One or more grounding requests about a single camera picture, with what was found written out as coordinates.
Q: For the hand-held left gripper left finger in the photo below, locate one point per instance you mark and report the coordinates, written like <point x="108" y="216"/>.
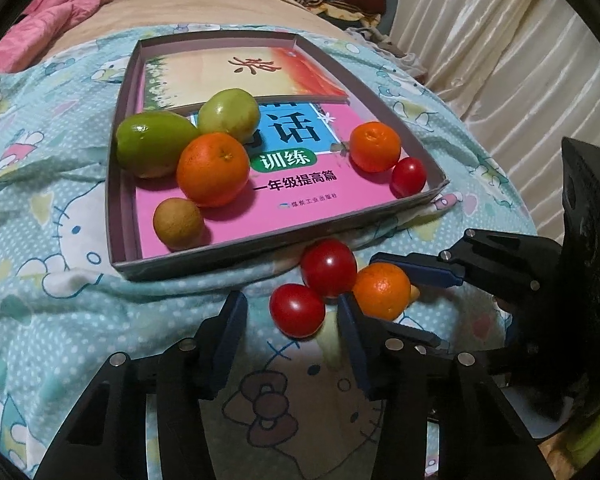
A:
<point x="226" y="335"/>

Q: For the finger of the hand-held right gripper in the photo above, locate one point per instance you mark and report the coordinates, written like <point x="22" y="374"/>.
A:
<point x="490" y="360"/>
<point x="425" y="269"/>

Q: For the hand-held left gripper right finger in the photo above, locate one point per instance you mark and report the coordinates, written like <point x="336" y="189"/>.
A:
<point x="354" y="345"/>

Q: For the small yellow-brown fruit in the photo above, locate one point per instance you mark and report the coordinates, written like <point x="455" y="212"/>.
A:
<point x="177" y="222"/>
<point x="415" y="292"/>

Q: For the small orange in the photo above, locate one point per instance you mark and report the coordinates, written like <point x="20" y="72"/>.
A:
<point x="381" y="290"/>
<point x="374" y="146"/>

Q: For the red cherry tomato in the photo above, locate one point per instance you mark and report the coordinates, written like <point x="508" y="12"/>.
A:
<point x="296" y="310"/>
<point x="328" y="266"/>
<point x="408" y="176"/>

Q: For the shallow grey cardboard box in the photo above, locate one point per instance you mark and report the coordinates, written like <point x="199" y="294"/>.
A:
<point x="230" y="259"/>

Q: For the large orange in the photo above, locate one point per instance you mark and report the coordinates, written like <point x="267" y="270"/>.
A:
<point x="212" y="170"/>

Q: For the large green fruit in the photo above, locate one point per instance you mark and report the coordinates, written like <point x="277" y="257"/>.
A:
<point x="145" y="145"/>

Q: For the small green fruit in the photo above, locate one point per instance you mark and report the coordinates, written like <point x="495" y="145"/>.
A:
<point x="228" y="115"/>

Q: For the yellow-green cloth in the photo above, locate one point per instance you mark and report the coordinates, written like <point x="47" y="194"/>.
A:
<point x="580" y="452"/>

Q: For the pink book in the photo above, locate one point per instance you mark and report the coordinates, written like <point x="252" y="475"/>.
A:
<point x="290" y="210"/>

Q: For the light blue cartoon print blanket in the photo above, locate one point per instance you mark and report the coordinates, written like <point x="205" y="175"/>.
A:
<point x="55" y="310"/>

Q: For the cream curtain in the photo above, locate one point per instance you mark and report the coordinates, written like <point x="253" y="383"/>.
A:
<point x="505" y="60"/>

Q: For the white crumpled garment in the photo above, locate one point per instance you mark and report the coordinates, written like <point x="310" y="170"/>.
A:
<point x="380" y="42"/>

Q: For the beige and orange book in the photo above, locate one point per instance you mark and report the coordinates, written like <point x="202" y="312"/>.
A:
<point x="195" y="80"/>

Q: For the beige blanket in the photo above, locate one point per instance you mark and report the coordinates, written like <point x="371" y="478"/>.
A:
<point x="205" y="5"/>

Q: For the pink quilt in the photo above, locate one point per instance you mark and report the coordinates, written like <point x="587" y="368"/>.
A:
<point x="55" y="10"/>

